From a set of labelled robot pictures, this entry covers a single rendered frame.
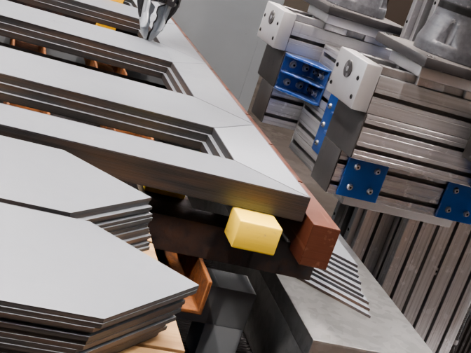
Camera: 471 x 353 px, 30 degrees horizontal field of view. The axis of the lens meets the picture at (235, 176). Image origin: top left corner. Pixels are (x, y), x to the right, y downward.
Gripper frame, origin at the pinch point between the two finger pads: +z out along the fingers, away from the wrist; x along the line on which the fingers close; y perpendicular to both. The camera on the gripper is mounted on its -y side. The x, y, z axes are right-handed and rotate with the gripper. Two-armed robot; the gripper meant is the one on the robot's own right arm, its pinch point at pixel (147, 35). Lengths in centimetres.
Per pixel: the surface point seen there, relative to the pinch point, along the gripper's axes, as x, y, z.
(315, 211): 14, 86, 3
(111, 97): -13, 61, 1
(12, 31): -28.5, 19.8, 3.1
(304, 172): 141, -230, 87
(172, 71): 3.0, 22.2, 1.8
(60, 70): -21, 52, 1
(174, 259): 0, 78, 17
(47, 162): -24, 98, 0
